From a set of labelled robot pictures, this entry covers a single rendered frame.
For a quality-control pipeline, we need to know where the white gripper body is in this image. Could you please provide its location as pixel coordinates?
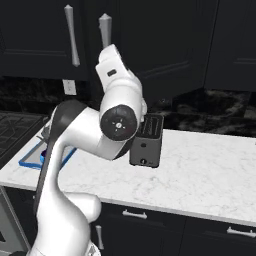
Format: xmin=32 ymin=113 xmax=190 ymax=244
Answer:
xmin=98 ymin=43 xmax=127 ymax=69

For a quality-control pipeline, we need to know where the dark base cabinet door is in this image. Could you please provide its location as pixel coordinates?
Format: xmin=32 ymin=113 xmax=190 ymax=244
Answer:
xmin=90 ymin=222 xmax=183 ymax=256

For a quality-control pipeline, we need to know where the black toaster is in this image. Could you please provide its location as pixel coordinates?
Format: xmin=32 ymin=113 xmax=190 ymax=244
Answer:
xmin=128 ymin=112 xmax=165 ymax=169

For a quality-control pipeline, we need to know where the blue round object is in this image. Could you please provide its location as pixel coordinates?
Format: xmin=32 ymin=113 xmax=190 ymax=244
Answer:
xmin=39 ymin=149 xmax=48 ymax=165

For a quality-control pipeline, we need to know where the black hob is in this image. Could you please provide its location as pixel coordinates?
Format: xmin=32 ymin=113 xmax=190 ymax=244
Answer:
xmin=0 ymin=111 xmax=48 ymax=169

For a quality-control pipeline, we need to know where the dark drawer front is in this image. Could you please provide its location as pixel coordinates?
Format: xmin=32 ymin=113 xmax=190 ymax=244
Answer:
xmin=98 ymin=202 xmax=188 ymax=238
xmin=183 ymin=216 xmax=256 ymax=256

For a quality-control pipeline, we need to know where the grey oven front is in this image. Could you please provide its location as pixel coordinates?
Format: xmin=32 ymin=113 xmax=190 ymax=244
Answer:
xmin=0 ymin=185 xmax=32 ymax=256

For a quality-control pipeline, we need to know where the grey cabinet door handle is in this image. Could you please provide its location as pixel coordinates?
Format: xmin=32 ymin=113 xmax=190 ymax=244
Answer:
xmin=98 ymin=12 xmax=113 ymax=50
xmin=63 ymin=4 xmax=81 ymax=68

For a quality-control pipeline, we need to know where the white wall outlet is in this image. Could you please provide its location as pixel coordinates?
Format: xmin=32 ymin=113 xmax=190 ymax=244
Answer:
xmin=62 ymin=78 xmax=77 ymax=96

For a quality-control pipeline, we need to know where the dark wall cabinet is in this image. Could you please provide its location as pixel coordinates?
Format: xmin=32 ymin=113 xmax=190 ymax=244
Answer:
xmin=203 ymin=0 xmax=256 ymax=93

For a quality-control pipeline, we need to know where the grey drawer handle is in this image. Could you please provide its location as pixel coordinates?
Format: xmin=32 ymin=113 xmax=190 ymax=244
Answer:
xmin=121 ymin=208 xmax=148 ymax=220
xmin=226 ymin=226 xmax=256 ymax=239

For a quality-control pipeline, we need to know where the grey base cabinet handle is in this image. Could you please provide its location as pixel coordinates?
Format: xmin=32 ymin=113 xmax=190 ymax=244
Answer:
xmin=95 ymin=224 xmax=105 ymax=251

